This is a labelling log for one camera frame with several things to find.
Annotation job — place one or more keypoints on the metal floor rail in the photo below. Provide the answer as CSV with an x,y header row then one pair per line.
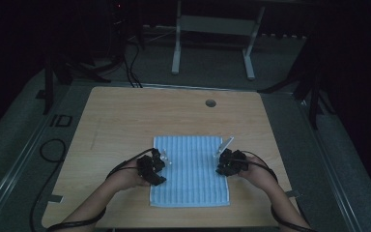
x,y
22,161
331,180

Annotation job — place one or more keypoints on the dark computer tower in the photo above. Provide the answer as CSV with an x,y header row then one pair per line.
x,y
119,22

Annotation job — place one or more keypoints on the white metal desk frame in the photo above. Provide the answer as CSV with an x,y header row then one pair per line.
x,y
219,25

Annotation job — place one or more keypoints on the person's right hand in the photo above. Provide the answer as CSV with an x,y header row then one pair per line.
x,y
259,174

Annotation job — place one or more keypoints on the grey tape piece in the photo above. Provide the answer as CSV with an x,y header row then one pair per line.
x,y
55,198
293,193

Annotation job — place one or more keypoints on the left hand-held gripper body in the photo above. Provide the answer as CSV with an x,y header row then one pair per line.
x,y
149,166

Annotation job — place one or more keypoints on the grey round table grommet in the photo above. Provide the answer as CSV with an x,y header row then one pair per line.
x,y
210,103

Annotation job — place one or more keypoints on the blue striped towel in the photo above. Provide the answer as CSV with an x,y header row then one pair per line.
x,y
190,180

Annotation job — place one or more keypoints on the person's left hand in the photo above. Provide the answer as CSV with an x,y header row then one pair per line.
x,y
127,177

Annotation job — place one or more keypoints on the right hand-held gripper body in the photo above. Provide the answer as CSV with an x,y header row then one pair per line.
x,y
238,162

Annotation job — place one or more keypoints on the black tripod stand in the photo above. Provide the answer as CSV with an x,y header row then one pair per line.
x,y
49,87
314,96

